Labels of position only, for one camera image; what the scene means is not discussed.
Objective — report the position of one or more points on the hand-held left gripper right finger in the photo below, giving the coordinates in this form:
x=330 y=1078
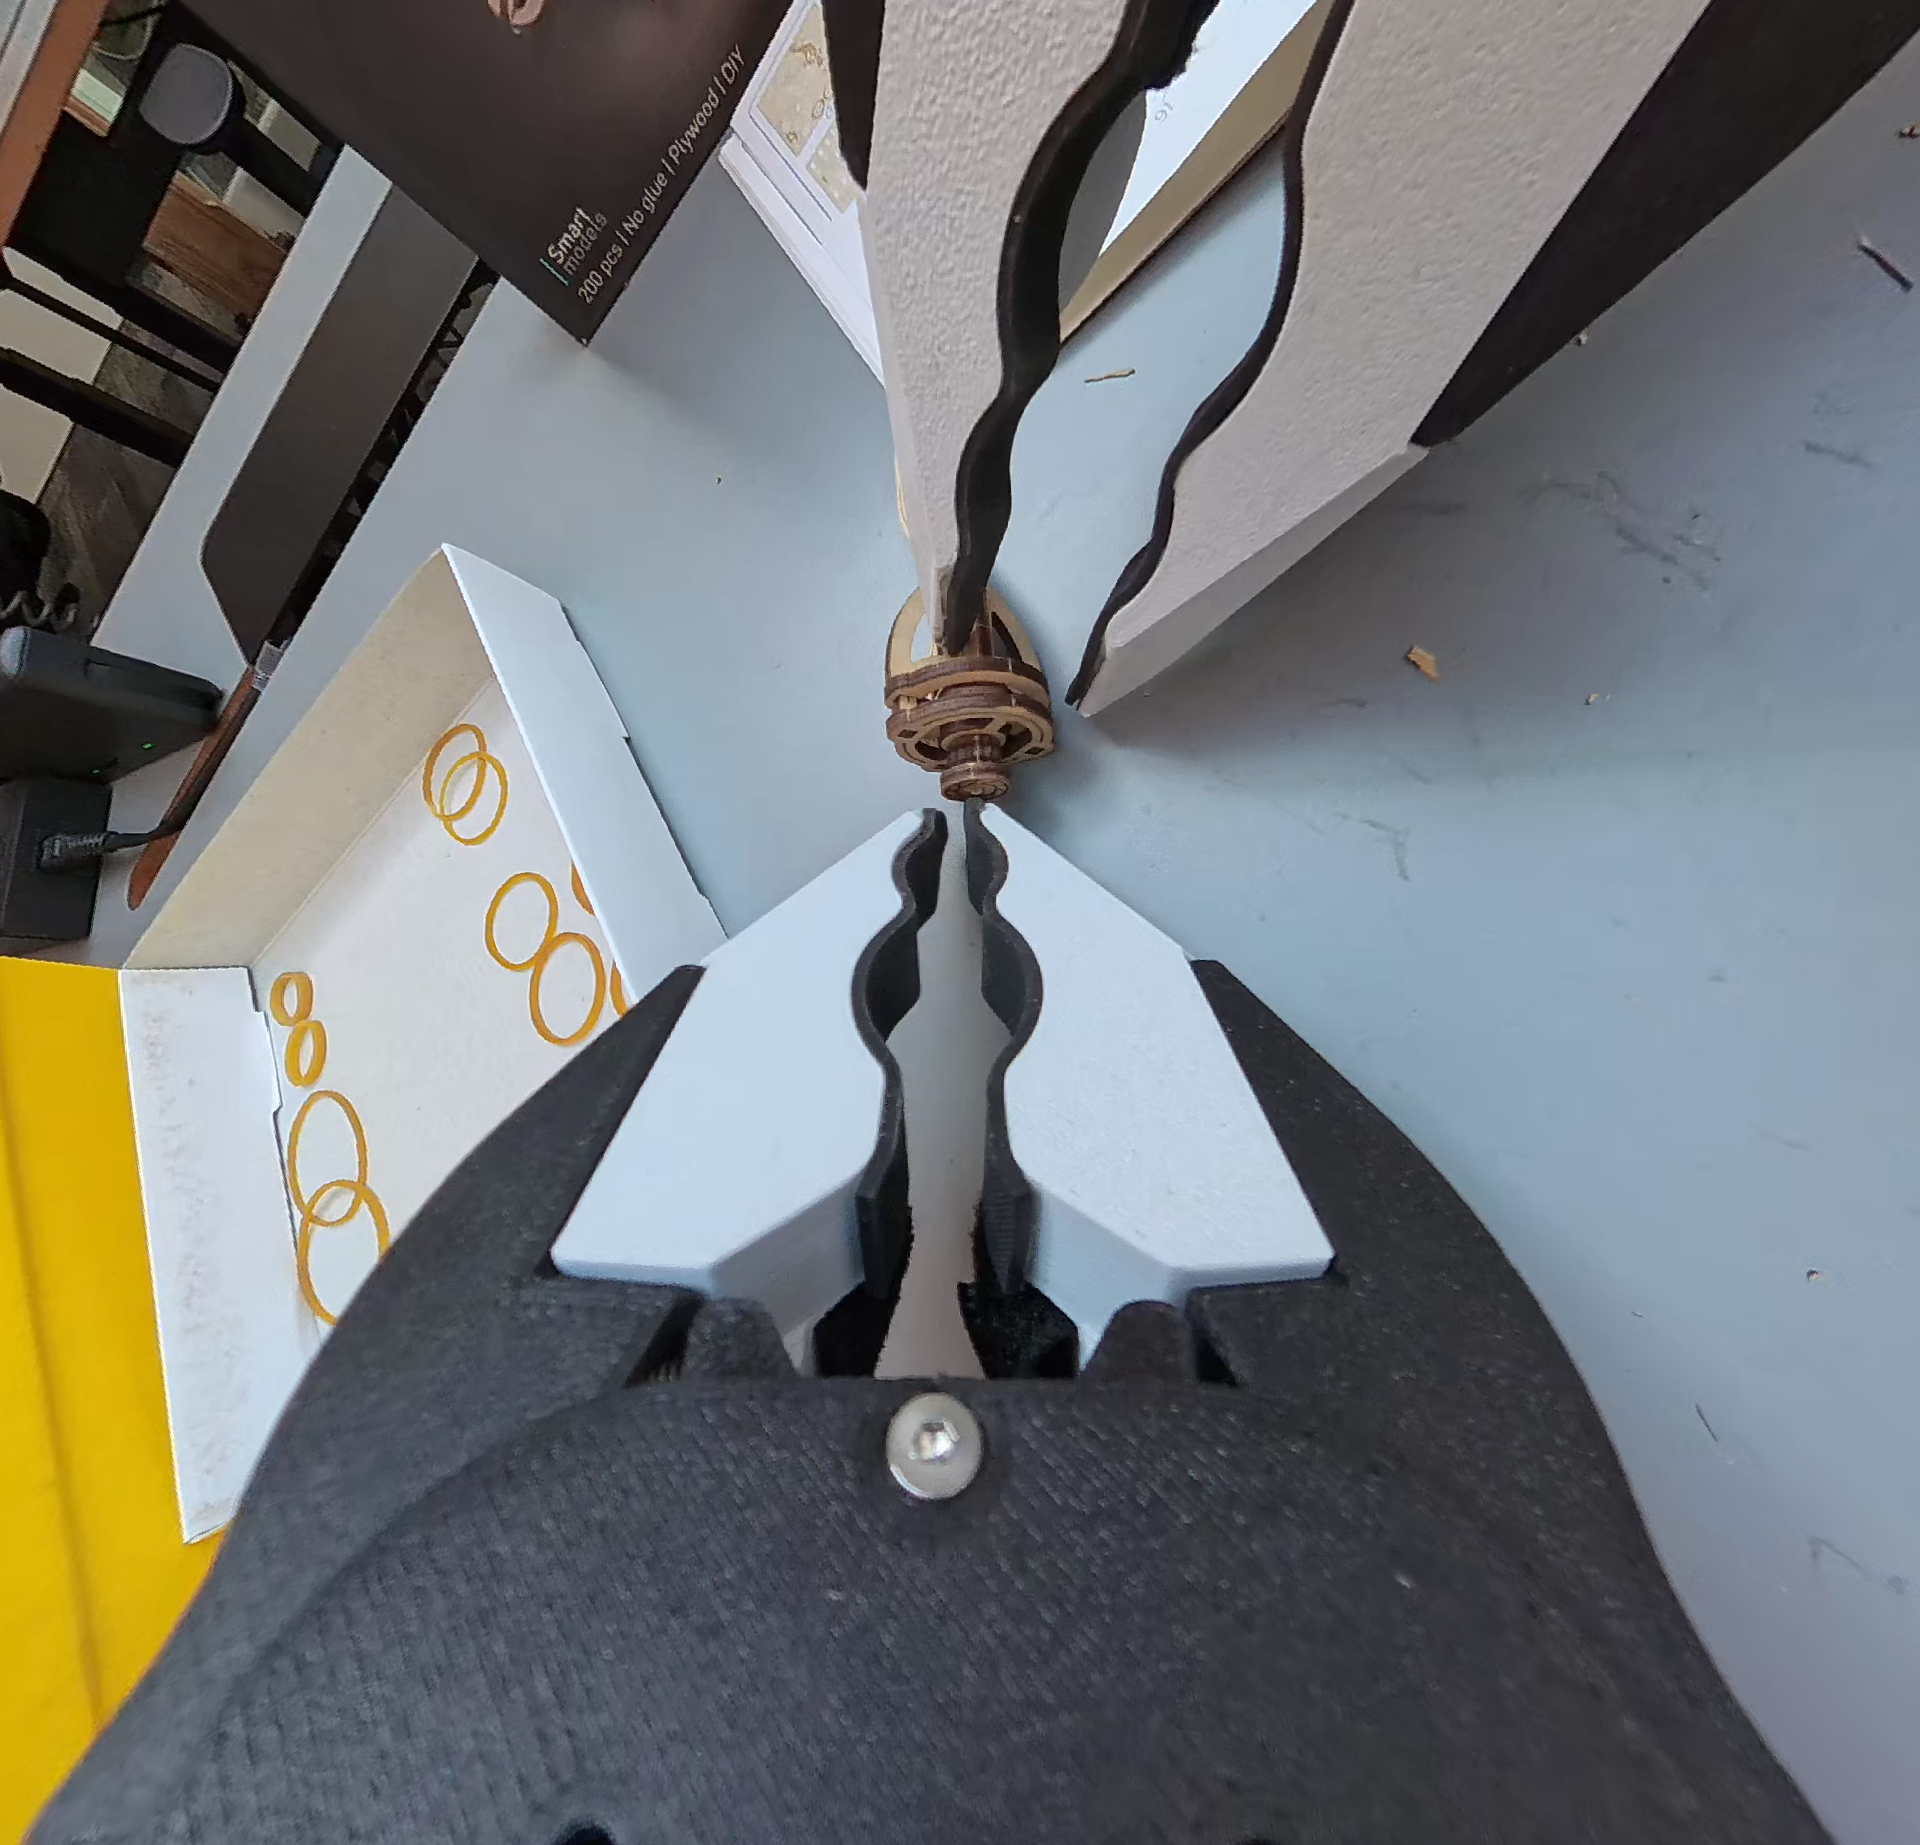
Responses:
x=1155 y=1125

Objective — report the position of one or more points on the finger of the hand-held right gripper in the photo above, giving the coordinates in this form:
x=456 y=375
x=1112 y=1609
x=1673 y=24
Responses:
x=1440 y=194
x=961 y=224

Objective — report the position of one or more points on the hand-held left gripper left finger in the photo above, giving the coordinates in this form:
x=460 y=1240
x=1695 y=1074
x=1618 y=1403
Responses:
x=721 y=1125

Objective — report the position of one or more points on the small wooden gear assembly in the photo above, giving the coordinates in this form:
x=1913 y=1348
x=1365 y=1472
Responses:
x=968 y=712

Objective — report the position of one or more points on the black model kit box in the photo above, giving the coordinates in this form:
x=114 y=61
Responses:
x=495 y=120

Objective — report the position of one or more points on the white instruction booklet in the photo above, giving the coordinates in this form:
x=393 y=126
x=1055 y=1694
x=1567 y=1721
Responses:
x=796 y=149

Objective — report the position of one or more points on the white cardboard box tray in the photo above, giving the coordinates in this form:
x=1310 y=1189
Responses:
x=421 y=915

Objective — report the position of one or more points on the group of yellow rubber bands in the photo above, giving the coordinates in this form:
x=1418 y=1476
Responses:
x=450 y=803

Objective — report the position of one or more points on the dark grey panel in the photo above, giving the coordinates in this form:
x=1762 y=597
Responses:
x=346 y=404

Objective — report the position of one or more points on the yellow plastic bin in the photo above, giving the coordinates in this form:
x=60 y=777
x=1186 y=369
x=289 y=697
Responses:
x=75 y=1350

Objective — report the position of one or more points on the black charger block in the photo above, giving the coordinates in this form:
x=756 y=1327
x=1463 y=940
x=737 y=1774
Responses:
x=38 y=893

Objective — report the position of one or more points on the black power adapter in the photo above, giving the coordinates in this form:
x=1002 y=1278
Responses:
x=91 y=697

